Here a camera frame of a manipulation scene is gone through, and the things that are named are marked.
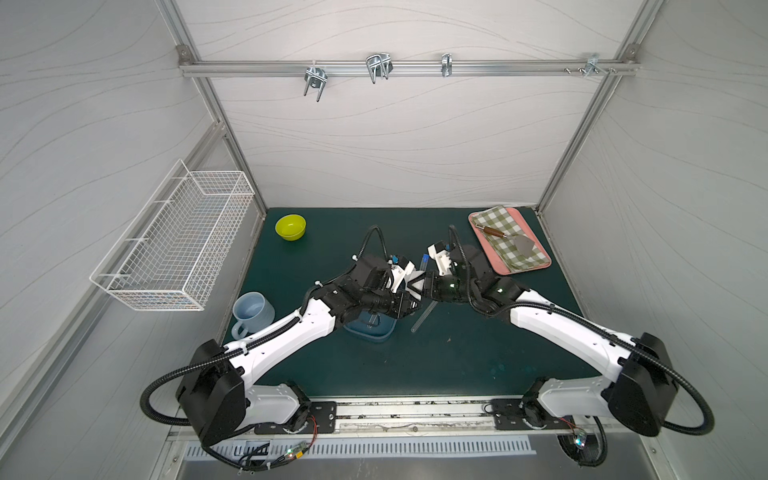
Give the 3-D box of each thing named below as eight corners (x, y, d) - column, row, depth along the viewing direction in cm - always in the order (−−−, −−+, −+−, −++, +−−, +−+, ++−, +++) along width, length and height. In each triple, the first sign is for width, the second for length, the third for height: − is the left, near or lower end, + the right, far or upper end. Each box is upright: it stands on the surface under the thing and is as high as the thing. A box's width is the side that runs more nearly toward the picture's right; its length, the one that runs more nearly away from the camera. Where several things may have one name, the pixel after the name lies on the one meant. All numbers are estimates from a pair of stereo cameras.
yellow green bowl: (276, 241, 112) (272, 233, 108) (282, 223, 118) (278, 214, 114) (304, 241, 112) (300, 233, 108) (308, 223, 118) (305, 214, 114)
